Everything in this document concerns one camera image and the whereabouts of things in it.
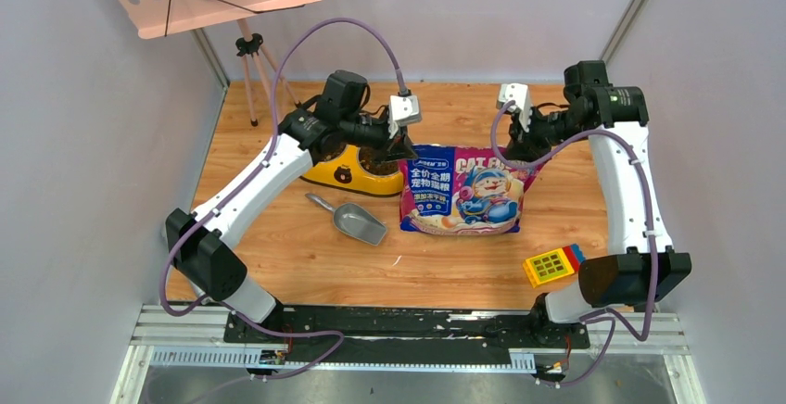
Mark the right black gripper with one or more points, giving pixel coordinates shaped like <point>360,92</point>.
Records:
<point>526,145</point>

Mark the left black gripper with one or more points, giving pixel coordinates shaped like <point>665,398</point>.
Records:
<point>397,143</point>

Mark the yellow double pet bowl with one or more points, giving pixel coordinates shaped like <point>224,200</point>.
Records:
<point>353,169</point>

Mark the cat food bag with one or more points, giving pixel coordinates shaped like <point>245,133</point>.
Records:
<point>460,190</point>

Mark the silver metal scoop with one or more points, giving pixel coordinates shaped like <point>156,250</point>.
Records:
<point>354,221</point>

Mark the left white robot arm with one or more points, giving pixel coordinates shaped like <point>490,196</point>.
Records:
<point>202,242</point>

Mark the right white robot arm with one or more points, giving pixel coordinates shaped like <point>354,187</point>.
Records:
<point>642,266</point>

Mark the yellow toy block calculator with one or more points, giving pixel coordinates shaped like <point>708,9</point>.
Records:
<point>553,265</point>

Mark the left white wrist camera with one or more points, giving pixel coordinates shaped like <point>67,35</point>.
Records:
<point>402,112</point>

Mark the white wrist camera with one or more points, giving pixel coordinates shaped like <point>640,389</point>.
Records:
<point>402,112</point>
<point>515,98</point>

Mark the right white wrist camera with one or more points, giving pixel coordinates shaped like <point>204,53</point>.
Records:
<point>515,98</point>

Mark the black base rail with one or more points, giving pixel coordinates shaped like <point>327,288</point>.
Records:
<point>310,328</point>

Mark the grey slotted cable duct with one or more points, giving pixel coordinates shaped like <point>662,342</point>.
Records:
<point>351,356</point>

